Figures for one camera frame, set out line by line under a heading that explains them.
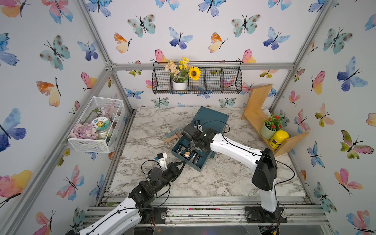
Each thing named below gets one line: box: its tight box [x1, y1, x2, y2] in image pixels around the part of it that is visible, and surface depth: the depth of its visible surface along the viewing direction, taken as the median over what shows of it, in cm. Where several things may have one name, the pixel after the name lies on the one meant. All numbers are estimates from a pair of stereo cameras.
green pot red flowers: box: [260, 114, 283, 140], surface depth 88 cm
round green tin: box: [91, 117, 112, 133], surface depth 67 cm
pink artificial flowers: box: [69, 122, 99, 140], surface depth 61 cm
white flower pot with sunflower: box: [164, 56, 202, 91], surface depth 86 cm
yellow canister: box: [269, 130, 290, 150], surface depth 86 cm
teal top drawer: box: [170, 136, 213, 173], surface depth 80 cm
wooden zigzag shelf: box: [240, 84, 309, 158], surface depth 101 cm
